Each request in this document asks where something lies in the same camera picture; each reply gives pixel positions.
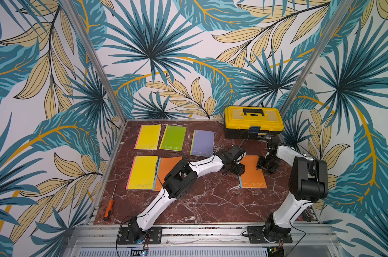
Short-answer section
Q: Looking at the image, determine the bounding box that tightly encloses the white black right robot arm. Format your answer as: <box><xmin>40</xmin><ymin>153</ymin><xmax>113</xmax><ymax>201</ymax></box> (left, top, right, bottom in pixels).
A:
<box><xmin>257</xmin><ymin>143</ymin><xmax>329</xmax><ymax>243</ymax></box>

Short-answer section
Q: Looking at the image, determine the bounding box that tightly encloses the yellow black toolbox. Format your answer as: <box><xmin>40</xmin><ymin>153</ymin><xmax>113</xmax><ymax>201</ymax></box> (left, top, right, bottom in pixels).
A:
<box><xmin>225</xmin><ymin>106</ymin><xmax>284</xmax><ymax>140</ymax></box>

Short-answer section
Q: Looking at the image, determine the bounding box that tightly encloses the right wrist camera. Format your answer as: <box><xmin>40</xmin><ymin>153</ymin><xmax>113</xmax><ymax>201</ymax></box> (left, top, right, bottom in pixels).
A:
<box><xmin>266</xmin><ymin>136</ymin><xmax>283</xmax><ymax>154</ymax></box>

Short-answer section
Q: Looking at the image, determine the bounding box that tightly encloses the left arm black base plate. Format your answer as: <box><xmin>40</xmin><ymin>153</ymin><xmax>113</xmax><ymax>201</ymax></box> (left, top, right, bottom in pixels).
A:
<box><xmin>116</xmin><ymin>227</ymin><xmax>163</xmax><ymax>245</ymax></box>

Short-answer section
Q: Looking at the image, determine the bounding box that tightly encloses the black utility knife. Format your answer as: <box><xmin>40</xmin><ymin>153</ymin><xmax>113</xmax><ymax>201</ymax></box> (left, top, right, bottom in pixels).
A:
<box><xmin>302</xmin><ymin>209</ymin><xmax>312</xmax><ymax>222</ymax></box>

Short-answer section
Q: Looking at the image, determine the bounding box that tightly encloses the orange cover notebook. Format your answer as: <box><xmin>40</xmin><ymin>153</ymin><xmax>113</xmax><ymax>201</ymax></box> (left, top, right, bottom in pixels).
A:
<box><xmin>153</xmin><ymin>156</ymin><xmax>182</xmax><ymax>191</ymax></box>

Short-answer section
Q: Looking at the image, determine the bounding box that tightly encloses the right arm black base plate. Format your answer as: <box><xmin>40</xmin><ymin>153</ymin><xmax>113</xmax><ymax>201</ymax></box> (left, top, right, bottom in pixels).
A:
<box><xmin>246</xmin><ymin>226</ymin><xmax>293</xmax><ymax>244</ymax></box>

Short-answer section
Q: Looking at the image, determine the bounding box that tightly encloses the orange handled screwdriver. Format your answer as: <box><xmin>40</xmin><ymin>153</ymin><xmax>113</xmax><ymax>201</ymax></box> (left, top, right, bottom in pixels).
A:
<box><xmin>103</xmin><ymin>184</ymin><xmax>117</xmax><ymax>221</ymax></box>

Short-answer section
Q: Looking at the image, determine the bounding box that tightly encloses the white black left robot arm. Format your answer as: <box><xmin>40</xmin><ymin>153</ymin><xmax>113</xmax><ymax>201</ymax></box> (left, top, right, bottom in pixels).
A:
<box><xmin>127</xmin><ymin>149</ymin><xmax>246</xmax><ymax>244</ymax></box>

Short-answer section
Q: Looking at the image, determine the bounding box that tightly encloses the yellow notebook pink spine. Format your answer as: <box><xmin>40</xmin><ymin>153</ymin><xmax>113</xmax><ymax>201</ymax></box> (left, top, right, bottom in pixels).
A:
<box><xmin>134</xmin><ymin>124</ymin><xmax>161</xmax><ymax>150</ymax></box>

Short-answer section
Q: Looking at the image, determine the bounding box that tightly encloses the green cover notebook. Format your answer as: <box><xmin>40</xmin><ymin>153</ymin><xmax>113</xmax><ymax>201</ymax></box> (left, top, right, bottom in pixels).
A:
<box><xmin>160</xmin><ymin>125</ymin><xmax>186</xmax><ymax>152</ymax></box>

